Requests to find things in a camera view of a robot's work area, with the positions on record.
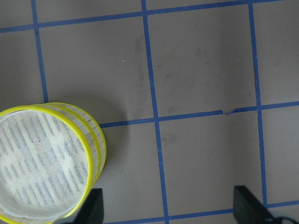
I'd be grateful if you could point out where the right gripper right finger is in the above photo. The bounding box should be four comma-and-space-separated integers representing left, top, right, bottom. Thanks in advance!
233, 186, 298, 224

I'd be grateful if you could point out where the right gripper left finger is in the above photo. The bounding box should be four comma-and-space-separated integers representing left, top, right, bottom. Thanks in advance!
74, 189, 104, 224

